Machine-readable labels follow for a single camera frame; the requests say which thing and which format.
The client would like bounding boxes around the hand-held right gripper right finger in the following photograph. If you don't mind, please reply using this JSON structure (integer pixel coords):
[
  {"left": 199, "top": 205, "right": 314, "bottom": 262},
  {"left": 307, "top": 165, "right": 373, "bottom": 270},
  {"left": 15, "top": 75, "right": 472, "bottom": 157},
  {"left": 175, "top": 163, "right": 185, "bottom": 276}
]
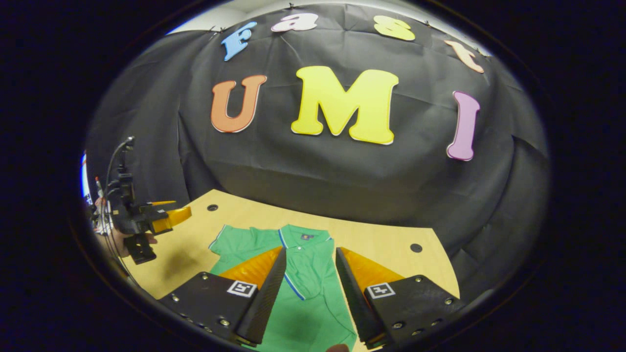
[{"left": 335, "top": 247, "right": 465, "bottom": 349}]

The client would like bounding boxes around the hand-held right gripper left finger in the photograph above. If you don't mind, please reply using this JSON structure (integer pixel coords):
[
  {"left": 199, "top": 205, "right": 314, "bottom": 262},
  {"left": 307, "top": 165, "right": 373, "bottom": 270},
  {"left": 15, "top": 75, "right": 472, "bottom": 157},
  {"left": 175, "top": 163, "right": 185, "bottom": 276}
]
[{"left": 159, "top": 246, "right": 288, "bottom": 347}]

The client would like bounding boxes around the green T-shirt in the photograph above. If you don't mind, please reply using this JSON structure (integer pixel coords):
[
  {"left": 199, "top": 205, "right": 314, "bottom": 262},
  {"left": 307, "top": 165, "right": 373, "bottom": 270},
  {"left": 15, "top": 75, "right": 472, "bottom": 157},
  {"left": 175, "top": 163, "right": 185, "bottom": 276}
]
[{"left": 209, "top": 224, "right": 358, "bottom": 352}]

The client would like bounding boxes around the white and red device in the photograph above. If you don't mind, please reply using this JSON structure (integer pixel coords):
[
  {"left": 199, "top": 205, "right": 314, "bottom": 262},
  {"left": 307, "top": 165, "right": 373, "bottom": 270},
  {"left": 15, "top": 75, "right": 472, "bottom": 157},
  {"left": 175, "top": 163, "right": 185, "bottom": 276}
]
[{"left": 92, "top": 176, "right": 114, "bottom": 236}]

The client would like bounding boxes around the black backdrop cloth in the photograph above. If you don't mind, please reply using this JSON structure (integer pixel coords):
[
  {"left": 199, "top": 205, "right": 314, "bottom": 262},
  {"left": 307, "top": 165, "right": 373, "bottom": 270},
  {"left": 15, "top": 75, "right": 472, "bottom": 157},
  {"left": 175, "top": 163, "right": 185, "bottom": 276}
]
[{"left": 86, "top": 2, "right": 551, "bottom": 304}]

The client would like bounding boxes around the black cable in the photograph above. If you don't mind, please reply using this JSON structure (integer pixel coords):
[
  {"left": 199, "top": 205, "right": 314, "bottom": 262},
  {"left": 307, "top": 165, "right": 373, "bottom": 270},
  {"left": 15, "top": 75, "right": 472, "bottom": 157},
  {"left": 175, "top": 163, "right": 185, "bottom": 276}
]
[{"left": 105, "top": 137, "right": 135, "bottom": 196}]

